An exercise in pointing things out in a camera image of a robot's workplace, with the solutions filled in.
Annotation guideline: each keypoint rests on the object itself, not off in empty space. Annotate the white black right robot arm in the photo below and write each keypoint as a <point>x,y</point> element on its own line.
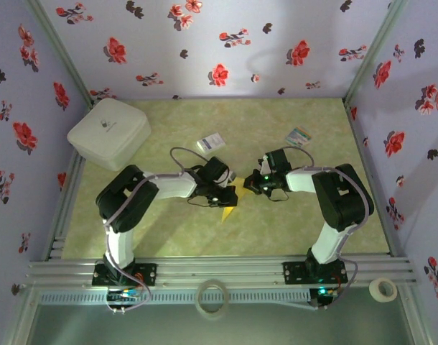
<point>301,179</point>

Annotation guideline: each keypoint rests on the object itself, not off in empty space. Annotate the long aluminium mounting rail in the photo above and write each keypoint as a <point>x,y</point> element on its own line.
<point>219,269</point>

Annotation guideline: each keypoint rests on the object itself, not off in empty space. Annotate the white adhesive tape roll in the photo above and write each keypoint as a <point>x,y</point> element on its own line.
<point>375,291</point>

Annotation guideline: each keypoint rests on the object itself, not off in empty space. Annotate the white plastic storage box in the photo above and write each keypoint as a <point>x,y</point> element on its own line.
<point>104,136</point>

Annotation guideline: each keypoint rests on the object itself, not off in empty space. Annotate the aluminium frame post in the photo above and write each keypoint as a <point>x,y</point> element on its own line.
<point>377,46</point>
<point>58,46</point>

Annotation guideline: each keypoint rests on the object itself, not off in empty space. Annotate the yellow square paper sheet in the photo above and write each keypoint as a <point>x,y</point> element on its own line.
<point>228,212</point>

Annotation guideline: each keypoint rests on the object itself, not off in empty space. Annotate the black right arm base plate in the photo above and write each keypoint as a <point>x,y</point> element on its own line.
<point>291,273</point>

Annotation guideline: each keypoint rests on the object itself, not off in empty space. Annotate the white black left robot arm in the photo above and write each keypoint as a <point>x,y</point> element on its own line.
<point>176,185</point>

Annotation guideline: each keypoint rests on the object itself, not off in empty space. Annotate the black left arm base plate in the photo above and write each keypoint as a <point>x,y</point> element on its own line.
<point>149,273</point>

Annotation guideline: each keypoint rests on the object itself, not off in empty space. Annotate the clear adhesive tape roll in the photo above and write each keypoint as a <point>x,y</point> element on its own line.
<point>200,305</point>

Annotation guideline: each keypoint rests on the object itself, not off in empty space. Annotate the white blue card packet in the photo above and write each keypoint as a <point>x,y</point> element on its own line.
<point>211,142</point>

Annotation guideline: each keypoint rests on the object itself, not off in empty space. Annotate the aluminium side rail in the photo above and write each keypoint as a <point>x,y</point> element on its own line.
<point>362,143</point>
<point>57,233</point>

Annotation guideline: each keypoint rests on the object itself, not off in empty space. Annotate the colourful striped card packet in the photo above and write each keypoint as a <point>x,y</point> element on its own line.
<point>298,137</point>

